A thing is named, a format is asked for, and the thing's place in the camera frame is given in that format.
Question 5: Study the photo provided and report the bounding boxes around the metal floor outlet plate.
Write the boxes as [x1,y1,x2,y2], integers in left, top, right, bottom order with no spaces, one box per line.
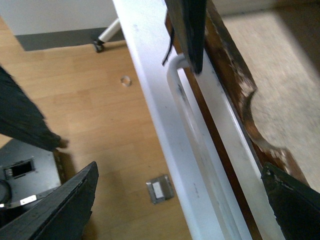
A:
[146,174,175,205]

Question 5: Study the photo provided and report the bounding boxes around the right gripper black finger over floor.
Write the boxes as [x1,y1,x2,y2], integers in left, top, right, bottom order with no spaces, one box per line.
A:
[0,68,69,152]

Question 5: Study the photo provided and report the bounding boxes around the right gripper black finger drawer handle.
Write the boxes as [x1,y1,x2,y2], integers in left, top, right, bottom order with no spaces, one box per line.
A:
[165,0,207,74]

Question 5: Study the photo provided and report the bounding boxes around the white drawer handle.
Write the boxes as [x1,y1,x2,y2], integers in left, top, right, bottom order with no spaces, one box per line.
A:
[167,54,242,240]

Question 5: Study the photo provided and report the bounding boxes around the white table leg with caster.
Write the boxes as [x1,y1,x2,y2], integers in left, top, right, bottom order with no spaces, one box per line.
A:
[93,18,121,53]

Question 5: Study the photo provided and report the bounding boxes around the scratched wooden drawer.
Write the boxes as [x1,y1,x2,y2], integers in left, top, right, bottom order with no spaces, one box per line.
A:
[165,0,320,240]

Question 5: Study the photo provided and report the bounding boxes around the right gripper black finger camera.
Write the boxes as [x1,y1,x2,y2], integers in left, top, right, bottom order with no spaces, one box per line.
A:
[0,161,99,240]
[261,162,320,240]

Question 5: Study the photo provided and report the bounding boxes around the small ring on floor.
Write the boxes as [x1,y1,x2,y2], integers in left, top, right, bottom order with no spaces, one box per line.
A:
[120,76,133,88]

